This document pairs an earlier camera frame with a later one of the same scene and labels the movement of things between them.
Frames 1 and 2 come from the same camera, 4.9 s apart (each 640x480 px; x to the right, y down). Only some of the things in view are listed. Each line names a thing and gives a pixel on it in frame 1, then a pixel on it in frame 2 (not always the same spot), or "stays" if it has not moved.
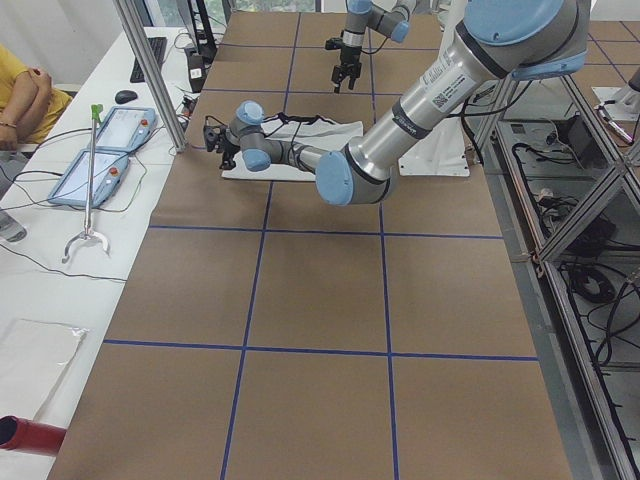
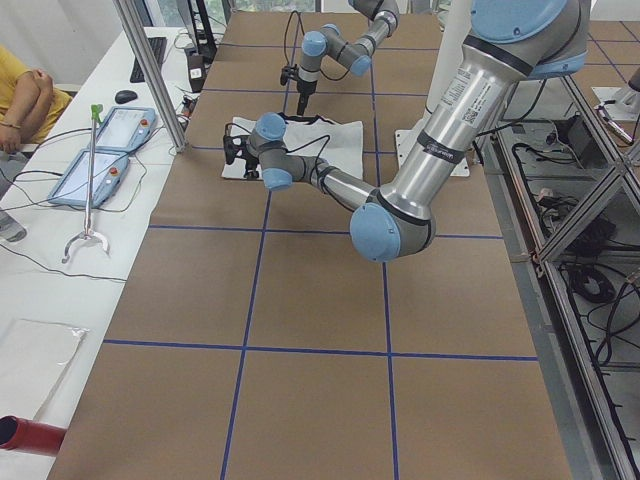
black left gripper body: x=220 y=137 to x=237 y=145
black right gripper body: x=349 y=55 to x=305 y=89
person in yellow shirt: x=29 y=106 stays
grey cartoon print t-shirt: x=303 y=131 stays
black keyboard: x=159 y=46 stays
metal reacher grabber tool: x=96 y=112 stays
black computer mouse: x=125 y=96 stays
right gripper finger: x=336 y=79 to x=305 y=92
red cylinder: x=30 y=436 stays
